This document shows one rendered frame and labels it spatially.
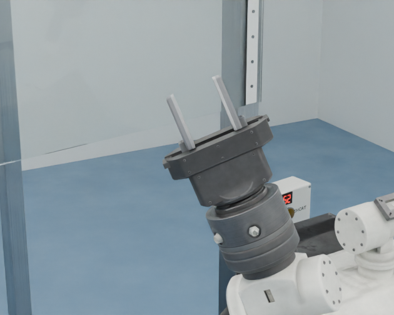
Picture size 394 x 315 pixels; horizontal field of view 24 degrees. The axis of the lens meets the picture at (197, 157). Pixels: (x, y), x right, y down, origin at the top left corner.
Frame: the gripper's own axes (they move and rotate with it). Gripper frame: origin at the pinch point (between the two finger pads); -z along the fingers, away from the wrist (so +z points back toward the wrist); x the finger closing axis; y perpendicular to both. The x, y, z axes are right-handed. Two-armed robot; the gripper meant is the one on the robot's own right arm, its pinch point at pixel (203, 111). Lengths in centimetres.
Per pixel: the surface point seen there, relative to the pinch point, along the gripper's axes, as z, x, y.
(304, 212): 48, 11, -98
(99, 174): 87, -75, -419
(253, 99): 19, 10, -92
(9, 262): 56, -80, -190
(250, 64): 11, 12, -90
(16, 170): 28, -64, -187
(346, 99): 119, 85, -489
